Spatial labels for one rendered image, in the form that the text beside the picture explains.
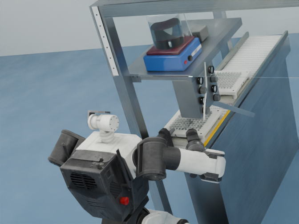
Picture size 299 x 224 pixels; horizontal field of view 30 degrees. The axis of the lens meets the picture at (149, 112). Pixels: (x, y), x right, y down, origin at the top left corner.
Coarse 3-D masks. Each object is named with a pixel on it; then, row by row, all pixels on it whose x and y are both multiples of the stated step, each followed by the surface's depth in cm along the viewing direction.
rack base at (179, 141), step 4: (216, 124) 283; (212, 128) 280; (208, 132) 278; (176, 136) 283; (208, 136) 275; (172, 140) 280; (176, 140) 279; (180, 140) 278; (184, 140) 277; (176, 144) 280; (180, 144) 279; (184, 144) 277
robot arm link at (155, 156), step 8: (144, 144) 213; (152, 144) 210; (160, 144) 211; (144, 152) 211; (152, 152) 209; (160, 152) 210; (168, 152) 211; (176, 152) 213; (144, 160) 210; (152, 160) 208; (160, 160) 209; (168, 160) 211; (176, 160) 212; (144, 168) 209; (152, 168) 207; (160, 168) 208; (168, 168) 214; (176, 168) 214
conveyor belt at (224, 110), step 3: (213, 105) 306; (210, 108) 304; (213, 108) 303; (216, 108) 302; (219, 108) 301; (222, 108) 301; (222, 111) 298; (225, 111) 297; (222, 114) 295; (177, 147) 279; (180, 147) 278; (183, 147) 277
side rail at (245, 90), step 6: (252, 78) 314; (246, 84) 309; (252, 84) 313; (246, 90) 306; (240, 96) 300; (234, 102) 296; (240, 102) 300; (228, 114) 287; (222, 126) 282; (216, 132) 276; (210, 144) 272
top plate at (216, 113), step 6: (216, 114) 282; (210, 120) 279; (216, 120) 281; (168, 126) 284; (204, 126) 275; (210, 126) 275; (174, 132) 277; (180, 132) 276; (198, 132) 272; (204, 132) 270
